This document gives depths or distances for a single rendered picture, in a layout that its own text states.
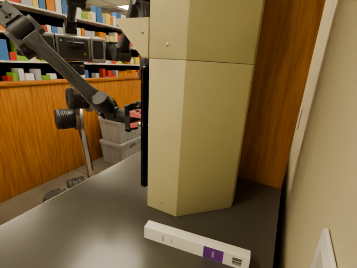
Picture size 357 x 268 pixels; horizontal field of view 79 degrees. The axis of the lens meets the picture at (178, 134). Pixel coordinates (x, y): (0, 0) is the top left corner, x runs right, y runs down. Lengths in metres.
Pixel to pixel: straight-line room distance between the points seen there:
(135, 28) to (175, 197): 0.50
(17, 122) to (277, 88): 2.34
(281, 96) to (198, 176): 0.44
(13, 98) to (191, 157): 2.17
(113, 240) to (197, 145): 0.34
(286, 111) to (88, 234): 0.77
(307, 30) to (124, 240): 0.86
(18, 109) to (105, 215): 2.01
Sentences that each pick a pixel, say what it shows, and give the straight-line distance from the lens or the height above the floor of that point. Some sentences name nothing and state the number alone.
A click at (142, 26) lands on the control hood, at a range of 0.64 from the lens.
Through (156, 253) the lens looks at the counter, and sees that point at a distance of 0.63.
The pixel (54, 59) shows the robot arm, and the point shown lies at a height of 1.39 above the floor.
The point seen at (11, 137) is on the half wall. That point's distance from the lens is 2.65.
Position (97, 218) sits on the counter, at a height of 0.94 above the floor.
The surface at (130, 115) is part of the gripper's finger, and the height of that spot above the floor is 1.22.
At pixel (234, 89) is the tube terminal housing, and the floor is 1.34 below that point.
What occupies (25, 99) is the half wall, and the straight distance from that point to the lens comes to 2.64.
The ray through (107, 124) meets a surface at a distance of 3.03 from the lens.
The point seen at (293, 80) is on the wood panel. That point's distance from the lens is 0.88.
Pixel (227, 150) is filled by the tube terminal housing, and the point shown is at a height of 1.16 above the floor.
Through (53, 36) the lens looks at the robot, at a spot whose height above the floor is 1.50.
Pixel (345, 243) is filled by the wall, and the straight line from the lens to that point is 0.29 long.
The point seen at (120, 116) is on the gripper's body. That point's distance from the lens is 0.83.
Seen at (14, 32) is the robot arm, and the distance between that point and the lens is 0.99.
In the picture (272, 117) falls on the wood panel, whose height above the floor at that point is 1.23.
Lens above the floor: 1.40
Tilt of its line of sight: 18 degrees down
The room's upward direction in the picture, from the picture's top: 3 degrees clockwise
